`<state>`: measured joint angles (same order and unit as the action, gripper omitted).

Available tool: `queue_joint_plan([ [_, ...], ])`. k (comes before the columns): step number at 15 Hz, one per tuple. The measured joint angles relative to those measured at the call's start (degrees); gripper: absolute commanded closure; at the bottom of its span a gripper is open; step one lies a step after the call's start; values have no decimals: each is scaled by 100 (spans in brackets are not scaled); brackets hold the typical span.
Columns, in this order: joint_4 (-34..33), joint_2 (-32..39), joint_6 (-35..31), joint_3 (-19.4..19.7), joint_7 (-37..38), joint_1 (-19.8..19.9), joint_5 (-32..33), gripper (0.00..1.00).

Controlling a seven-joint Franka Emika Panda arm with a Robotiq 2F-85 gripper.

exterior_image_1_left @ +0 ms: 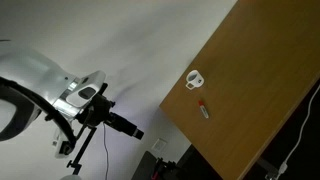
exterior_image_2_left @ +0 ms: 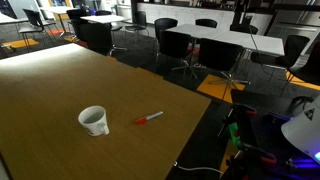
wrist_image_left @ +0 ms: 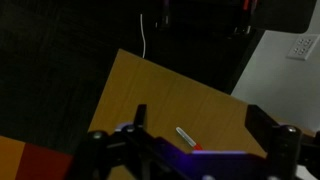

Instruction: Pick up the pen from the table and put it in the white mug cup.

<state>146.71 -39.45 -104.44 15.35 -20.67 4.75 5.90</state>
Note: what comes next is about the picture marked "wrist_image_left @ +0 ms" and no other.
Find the white wall outlet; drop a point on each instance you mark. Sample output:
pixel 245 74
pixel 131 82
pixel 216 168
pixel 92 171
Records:
pixel 301 47

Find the black stand red knobs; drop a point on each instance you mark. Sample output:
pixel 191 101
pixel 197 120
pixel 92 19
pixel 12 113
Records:
pixel 248 13

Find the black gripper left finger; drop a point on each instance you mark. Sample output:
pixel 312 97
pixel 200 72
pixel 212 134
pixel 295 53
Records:
pixel 140 115

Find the black flat panel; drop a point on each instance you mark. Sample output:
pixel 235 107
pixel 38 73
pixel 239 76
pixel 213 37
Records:
pixel 286 16

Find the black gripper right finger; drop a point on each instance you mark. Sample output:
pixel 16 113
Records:
pixel 260 123

